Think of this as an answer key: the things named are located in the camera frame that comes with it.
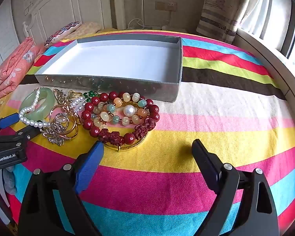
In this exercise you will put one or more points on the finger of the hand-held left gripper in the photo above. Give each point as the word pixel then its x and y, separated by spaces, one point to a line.
pixel 9 121
pixel 30 132

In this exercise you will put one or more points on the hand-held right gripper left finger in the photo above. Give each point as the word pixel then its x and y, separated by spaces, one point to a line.
pixel 88 172

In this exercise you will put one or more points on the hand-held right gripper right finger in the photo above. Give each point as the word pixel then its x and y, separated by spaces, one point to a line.
pixel 207 169

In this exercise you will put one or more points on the wide gold bangle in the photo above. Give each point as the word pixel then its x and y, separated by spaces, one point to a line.
pixel 134 147

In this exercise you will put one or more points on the silver cardboard box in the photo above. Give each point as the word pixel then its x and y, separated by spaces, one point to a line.
pixel 113 59

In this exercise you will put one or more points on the blue grey knit cloth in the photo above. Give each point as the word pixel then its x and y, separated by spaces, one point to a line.
pixel 9 180

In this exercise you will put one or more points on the green jade bangle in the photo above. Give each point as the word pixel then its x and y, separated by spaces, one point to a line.
pixel 48 95

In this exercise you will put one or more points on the striped colourful blanket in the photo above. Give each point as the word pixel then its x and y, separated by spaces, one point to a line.
pixel 199 127

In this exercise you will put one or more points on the pink floral folded quilt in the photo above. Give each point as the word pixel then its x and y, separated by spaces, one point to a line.
pixel 12 66

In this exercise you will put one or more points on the large white pearl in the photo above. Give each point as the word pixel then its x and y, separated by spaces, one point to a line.
pixel 129 110

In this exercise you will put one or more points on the white wardrobe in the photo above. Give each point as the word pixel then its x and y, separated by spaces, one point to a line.
pixel 2 34

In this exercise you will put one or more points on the embroidered floral pillow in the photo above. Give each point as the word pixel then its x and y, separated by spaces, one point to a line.
pixel 62 32

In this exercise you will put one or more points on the yellow quilted pillow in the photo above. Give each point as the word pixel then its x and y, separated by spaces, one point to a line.
pixel 86 29

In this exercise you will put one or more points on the white wooden headboard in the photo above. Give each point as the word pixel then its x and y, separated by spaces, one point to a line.
pixel 64 7

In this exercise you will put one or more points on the cream window sill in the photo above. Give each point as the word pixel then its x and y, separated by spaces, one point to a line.
pixel 260 51

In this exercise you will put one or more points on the patterned beige curtain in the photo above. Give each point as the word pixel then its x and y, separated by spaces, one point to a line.
pixel 218 12

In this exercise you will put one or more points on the white sheer curtain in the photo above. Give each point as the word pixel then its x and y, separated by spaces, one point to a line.
pixel 265 9

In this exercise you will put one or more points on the beige wall socket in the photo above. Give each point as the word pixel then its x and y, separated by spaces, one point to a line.
pixel 166 6

